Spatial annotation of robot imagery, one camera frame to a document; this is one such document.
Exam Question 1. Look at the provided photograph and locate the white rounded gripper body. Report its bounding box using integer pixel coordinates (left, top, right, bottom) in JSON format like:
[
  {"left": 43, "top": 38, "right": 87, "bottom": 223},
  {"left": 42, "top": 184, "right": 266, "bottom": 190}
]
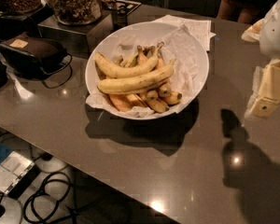
[{"left": 242, "top": 0, "right": 280, "bottom": 59}]

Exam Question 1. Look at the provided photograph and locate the cream flat gripper finger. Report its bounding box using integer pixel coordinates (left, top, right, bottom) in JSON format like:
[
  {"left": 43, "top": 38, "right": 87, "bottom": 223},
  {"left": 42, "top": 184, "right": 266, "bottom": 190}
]
[{"left": 249, "top": 60, "right": 280, "bottom": 118}]

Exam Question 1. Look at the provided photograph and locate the long yellow banana front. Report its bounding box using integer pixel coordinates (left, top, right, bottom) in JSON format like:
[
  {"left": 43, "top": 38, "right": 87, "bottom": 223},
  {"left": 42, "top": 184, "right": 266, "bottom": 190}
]
[{"left": 97, "top": 60, "right": 175, "bottom": 94}]

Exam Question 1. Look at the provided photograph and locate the small banana right tip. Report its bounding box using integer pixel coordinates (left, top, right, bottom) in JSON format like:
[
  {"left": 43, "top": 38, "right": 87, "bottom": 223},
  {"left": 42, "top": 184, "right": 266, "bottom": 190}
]
[{"left": 163, "top": 91, "right": 182, "bottom": 105}]

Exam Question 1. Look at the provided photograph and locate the small banana centre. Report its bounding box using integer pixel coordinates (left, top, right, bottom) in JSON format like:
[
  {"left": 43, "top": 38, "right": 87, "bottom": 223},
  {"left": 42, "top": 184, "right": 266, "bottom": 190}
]
[{"left": 140, "top": 90, "right": 169, "bottom": 113}]

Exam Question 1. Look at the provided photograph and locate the white ceramic bowl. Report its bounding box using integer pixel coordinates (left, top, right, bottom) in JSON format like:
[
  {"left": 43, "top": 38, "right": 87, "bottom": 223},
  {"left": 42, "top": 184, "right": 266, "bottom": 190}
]
[{"left": 84, "top": 21, "right": 210, "bottom": 121}]

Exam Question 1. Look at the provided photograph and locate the small orange banana left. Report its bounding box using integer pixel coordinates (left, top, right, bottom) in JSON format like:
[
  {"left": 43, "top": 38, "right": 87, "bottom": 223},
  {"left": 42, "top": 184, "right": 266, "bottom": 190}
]
[{"left": 109, "top": 94, "right": 133, "bottom": 112}]

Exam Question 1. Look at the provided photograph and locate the yellow banana upper curved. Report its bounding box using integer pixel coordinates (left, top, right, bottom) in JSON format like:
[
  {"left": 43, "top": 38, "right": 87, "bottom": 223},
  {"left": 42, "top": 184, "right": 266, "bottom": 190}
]
[{"left": 94, "top": 49, "right": 159, "bottom": 78}]

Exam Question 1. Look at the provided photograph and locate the white paper napkin on table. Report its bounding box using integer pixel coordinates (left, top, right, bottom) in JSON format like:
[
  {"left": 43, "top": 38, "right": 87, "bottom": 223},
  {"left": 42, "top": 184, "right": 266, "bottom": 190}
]
[{"left": 155, "top": 15, "right": 216, "bottom": 51}]

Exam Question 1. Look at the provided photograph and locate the white paper liner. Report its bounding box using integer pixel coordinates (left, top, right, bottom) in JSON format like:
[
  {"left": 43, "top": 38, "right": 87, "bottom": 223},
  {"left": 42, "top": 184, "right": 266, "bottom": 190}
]
[{"left": 85, "top": 22, "right": 208, "bottom": 120}]

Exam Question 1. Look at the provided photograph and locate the dark metal jar stand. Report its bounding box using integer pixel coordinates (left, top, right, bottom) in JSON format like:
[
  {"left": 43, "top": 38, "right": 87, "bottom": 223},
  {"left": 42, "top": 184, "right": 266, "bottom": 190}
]
[{"left": 38, "top": 11, "right": 113, "bottom": 59}]

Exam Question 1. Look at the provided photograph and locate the glass jar of granola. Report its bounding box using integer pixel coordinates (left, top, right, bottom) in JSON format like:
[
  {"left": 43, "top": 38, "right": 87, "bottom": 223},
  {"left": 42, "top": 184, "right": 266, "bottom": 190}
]
[{"left": 49, "top": 0, "right": 102, "bottom": 25}]

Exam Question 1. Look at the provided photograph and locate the black device with label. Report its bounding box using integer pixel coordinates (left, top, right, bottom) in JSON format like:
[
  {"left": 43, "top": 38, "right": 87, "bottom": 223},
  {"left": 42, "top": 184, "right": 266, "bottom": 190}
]
[{"left": 0, "top": 33, "right": 71, "bottom": 80}]

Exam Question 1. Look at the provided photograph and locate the grey white box on floor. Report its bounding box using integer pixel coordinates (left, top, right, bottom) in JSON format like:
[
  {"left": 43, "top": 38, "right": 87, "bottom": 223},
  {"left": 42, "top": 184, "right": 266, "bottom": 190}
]
[{"left": 0, "top": 149, "right": 35, "bottom": 195}]

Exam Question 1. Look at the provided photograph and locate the black cable on table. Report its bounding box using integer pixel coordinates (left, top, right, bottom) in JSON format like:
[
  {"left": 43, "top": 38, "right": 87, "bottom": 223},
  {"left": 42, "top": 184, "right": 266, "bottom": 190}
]
[{"left": 40, "top": 53, "right": 74, "bottom": 90}]

